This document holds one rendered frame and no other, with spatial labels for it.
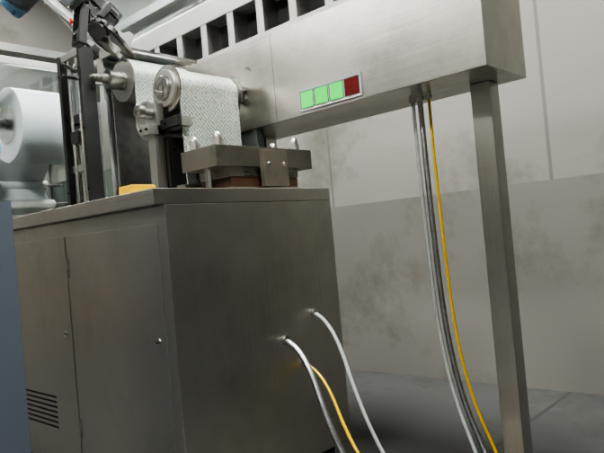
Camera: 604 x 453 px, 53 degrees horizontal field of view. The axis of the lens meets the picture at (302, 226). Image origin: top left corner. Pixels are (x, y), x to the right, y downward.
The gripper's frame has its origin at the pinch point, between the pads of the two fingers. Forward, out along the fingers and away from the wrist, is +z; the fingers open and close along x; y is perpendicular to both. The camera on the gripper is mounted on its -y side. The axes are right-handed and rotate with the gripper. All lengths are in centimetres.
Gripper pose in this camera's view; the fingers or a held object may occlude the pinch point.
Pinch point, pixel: (126, 57)
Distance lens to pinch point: 191.2
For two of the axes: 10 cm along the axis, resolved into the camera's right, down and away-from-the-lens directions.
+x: -7.3, 0.8, 6.8
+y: 3.6, -7.9, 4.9
